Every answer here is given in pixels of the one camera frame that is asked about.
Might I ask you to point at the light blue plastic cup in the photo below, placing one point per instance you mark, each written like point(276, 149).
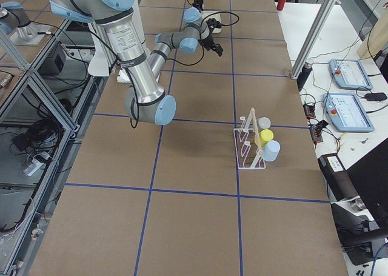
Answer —
point(271, 151)

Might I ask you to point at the far teach pendant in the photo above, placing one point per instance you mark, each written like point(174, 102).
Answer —
point(350, 74)

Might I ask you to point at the teach pendant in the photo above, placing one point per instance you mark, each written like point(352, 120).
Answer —
point(346, 113)
point(350, 74)

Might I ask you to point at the black power adapter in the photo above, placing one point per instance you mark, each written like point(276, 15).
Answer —
point(375, 96)

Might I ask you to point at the white camera mast base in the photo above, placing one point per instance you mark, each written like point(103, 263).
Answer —
point(121, 37)

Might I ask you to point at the yellow plastic cup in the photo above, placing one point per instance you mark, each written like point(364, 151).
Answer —
point(263, 137)

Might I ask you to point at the grey plastic cup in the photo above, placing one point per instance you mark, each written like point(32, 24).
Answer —
point(264, 123)

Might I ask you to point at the cream plastic tray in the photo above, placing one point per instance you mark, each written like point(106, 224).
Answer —
point(207, 14)

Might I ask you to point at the aluminium frame post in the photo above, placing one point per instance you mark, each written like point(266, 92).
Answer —
point(312, 36)

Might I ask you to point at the white cup drying rack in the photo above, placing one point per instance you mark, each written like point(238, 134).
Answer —
point(248, 149)

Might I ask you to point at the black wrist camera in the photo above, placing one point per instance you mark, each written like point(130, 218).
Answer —
point(214, 25)

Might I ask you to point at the black monitor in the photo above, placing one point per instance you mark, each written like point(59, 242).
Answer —
point(369, 177)

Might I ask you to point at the black water bottle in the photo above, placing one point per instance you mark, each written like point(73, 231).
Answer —
point(305, 72)

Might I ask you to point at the near teach pendant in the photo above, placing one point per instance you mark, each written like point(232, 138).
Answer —
point(346, 113)

